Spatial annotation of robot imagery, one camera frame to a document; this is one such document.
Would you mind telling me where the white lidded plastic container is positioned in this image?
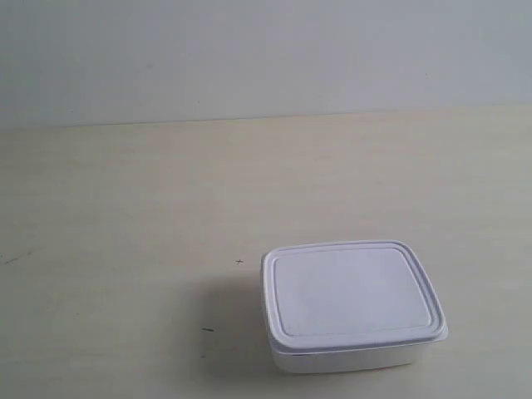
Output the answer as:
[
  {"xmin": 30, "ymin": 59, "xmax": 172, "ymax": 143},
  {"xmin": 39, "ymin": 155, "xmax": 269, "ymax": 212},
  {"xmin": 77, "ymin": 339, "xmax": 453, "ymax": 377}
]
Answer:
[{"xmin": 261, "ymin": 240, "xmax": 448, "ymax": 374}]

